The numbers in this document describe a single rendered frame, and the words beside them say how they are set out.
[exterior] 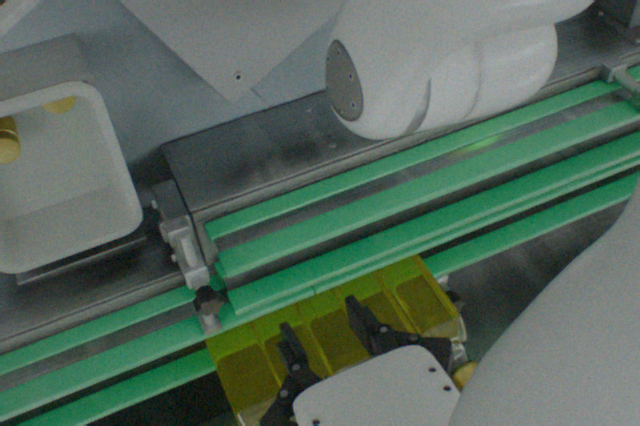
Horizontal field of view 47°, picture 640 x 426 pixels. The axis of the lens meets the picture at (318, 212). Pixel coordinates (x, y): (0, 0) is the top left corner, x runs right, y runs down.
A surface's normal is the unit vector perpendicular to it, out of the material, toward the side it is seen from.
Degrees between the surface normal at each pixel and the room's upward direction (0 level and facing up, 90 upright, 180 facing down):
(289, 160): 90
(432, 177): 90
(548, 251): 90
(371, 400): 108
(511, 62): 24
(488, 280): 90
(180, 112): 0
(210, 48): 2
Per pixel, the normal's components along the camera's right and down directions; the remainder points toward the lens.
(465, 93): 0.45, 0.57
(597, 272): -0.60, -0.73
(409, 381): -0.11, -0.86
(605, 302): -0.53, -0.67
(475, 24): 0.37, 0.84
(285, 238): -0.05, -0.66
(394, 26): -0.77, 0.45
